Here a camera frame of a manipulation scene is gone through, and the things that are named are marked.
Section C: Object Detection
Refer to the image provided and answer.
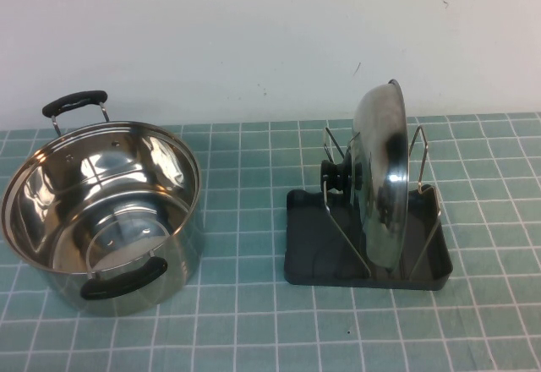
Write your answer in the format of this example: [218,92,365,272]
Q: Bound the steel pot lid black knob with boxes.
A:
[320,78,412,272]

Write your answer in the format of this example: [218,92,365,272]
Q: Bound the green white-grid tablecloth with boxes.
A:
[0,112,541,372]

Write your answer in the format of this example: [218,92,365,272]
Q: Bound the black tray wire lid rack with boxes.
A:
[285,124,456,292]

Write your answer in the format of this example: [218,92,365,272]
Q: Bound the stainless steel pot black handles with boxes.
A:
[0,89,207,318]

